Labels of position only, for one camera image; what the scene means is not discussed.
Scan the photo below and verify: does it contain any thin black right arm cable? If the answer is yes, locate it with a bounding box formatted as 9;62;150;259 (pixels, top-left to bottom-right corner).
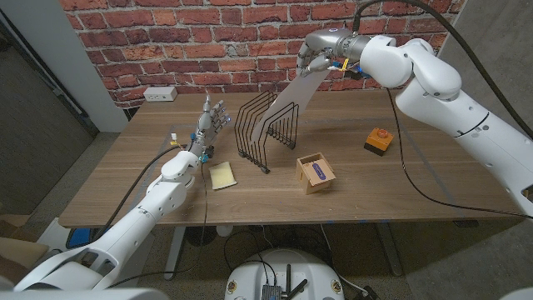
384;86;533;221

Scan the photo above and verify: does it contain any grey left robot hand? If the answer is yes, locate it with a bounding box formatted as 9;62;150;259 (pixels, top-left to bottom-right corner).
189;94;232;162

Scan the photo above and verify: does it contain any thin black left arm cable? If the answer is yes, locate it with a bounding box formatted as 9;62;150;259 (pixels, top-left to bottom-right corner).
108;160;210;289

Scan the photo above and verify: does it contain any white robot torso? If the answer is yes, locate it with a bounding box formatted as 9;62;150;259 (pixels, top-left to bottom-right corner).
223;247;346;300

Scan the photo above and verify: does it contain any white paper file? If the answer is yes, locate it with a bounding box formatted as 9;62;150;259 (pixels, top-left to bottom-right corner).
249;67;332;145

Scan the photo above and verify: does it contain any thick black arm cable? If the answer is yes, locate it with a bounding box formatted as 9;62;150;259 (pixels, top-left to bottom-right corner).
88;142;189;243
351;0;533;141

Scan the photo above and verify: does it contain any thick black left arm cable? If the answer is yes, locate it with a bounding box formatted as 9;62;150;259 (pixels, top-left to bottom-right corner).
88;142;189;243

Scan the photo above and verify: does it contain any yellow sticky note pad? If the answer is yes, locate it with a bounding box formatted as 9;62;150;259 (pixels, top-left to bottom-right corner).
207;161;238;191

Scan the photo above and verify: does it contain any white table leg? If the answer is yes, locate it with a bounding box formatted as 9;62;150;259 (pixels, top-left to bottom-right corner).
162;225;187;282

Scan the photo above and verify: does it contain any small wooden box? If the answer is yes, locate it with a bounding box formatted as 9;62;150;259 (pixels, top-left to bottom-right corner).
295;151;337;196

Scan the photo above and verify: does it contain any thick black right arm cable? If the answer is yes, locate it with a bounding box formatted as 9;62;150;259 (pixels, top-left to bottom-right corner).
351;0;533;141

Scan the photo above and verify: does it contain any grey table leg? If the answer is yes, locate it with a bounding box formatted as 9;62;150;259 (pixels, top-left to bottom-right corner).
373;222;406;278

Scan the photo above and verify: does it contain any black wire file holder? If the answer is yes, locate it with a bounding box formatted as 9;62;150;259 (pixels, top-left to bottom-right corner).
233;90;301;175

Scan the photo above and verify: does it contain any orange block with red button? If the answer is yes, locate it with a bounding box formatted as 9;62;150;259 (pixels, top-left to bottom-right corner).
363;127;396;158

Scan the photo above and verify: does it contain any white power outlet strip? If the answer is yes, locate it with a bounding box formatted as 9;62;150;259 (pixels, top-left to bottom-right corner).
142;85;179;103

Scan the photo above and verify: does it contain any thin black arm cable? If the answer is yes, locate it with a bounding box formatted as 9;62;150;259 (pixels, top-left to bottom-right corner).
108;160;210;289
384;86;533;221

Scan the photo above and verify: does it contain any black antenna module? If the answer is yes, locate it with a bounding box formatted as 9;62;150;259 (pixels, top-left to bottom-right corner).
261;262;310;300

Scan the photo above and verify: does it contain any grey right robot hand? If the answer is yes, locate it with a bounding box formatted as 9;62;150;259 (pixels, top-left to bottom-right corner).
296;27;356;78

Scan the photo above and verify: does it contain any blue object under table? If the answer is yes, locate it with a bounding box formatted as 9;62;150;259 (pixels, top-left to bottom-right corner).
66;227;106;250

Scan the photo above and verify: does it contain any brown cardboard box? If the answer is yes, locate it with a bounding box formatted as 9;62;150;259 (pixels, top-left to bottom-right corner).
0;213;50;286

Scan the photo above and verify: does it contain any red brick printed backdrop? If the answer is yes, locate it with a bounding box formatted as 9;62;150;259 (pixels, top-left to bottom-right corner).
57;0;467;110

